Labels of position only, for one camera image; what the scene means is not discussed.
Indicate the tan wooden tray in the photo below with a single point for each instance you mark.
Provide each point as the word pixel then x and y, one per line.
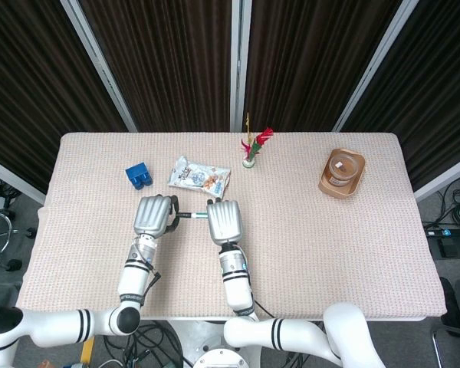
pixel 337 191

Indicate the red feather shuttlecock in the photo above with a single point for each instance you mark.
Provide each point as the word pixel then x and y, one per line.
pixel 249 161

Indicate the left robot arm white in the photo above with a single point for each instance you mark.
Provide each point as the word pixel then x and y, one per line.
pixel 132 280

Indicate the grey metal partition post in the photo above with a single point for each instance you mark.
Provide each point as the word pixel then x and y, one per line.
pixel 239 65
pixel 444 178
pixel 99 61
pixel 375 65
pixel 15 180

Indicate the white snack bag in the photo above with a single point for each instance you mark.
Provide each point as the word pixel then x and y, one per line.
pixel 197 178

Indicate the white green marker pen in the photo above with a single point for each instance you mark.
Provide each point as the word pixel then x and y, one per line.
pixel 199 215

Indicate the chrome stool base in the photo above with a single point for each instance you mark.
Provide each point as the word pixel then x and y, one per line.
pixel 8 232

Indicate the blue toy block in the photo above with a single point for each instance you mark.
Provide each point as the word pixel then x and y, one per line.
pixel 138 175

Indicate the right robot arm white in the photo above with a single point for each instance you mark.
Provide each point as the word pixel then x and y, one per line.
pixel 237 287

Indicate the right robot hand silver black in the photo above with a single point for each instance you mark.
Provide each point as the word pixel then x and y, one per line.
pixel 224 222

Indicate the dark curtain panel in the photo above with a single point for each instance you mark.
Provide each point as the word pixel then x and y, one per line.
pixel 168 65
pixel 310 65
pixel 34 76
pixel 433 96

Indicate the black marker cap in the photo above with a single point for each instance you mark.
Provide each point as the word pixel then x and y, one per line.
pixel 184 215

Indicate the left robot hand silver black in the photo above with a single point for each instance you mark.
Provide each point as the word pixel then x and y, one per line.
pixel 151 214

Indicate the pink knitted tablecloth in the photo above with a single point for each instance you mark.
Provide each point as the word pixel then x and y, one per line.
pixel 310 260

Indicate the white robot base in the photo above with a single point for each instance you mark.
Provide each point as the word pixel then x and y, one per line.
pixel 211 345

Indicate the black power strip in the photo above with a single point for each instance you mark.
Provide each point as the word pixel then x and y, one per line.
pixel 448 231

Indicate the clear glass jar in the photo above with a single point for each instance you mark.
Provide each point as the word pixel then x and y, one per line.
pixel 343 168

